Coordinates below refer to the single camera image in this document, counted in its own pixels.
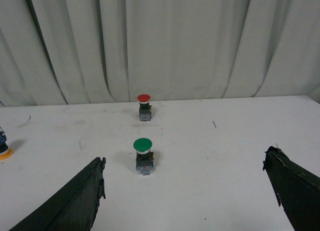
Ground green mushroom push button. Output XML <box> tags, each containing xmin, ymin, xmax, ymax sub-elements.
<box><xmin>133</xmin><ymin>137</ymin><xmax>154</xmax><ymax>175</ymax></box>

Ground yellow mushroom push button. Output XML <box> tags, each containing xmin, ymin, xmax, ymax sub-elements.
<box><xmin>0</xmin><ymin>128</ymin><xmax>14</xmax><ymax>161</ymax></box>

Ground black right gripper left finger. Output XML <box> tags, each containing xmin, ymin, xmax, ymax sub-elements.
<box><xmin>11</xmin><ymin>157</ymin><xmax>106</xmax><ymax>231</ymax></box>

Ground red mushroom push button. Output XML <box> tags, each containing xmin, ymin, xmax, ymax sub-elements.
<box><xmin>137</xmin><ymin>94</ymin><xmax>152</xmax><ymax>122</ymax></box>

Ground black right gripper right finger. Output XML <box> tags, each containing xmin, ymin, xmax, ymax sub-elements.
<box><xmin>262</xmin><ymin>146</ymin><xmax>320</xmax><ymax>231</ymax></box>

